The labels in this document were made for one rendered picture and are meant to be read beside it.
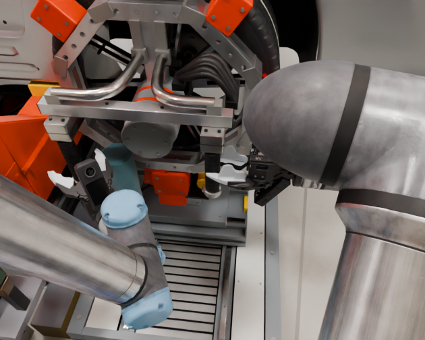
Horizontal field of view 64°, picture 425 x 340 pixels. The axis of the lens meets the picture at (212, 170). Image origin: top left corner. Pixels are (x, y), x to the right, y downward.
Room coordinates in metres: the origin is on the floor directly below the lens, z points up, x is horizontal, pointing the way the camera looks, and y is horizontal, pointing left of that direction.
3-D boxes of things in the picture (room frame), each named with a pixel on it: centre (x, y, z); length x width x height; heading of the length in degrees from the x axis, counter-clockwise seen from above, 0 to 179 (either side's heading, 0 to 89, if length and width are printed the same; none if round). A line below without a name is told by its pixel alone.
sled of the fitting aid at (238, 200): (0.95, 0.09, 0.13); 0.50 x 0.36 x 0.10; 84
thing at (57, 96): (0.68, 0.26, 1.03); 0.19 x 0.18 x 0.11; 174
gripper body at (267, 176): (0.52, -0.14, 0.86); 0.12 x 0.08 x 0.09; 83
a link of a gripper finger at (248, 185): (0.50, -0.08, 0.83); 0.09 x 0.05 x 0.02; 92
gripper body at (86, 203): (0.46, 0.25, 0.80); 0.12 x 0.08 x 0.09; 39
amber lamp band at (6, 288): (0.36, 0.53, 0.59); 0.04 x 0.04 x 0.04; 84
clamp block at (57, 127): (0.60, 0.33, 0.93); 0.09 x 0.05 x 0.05; 174
